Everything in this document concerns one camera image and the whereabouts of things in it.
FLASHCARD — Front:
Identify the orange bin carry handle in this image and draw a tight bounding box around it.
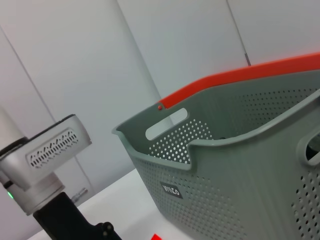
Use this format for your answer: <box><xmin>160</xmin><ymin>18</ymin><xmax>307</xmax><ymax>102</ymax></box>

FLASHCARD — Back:
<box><xmin>157</xmin><ymin>51</ymin><xmax>320</xmax><ymax>110</ymax></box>

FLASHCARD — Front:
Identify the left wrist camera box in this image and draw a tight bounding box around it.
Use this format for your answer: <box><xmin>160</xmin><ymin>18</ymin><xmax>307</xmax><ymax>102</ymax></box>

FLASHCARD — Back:
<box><xmin>0</xmin><ymin>114</ymin><xmax>93</xmax><ymax>192</ymax></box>

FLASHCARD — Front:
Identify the grey perforated storage bin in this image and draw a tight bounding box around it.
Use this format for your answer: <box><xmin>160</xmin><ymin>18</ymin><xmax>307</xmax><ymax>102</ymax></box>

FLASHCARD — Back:
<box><xmin>111</xmin><ymin>69</ymin><xmax>320</xmax><ymax>240</ymax></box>

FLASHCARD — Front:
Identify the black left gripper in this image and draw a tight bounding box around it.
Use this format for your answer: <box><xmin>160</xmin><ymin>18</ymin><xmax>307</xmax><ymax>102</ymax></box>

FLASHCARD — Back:
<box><xmin>33</xmin><ymin>191</ymin><xmax>123</xmax><ymax>240</ymax></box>

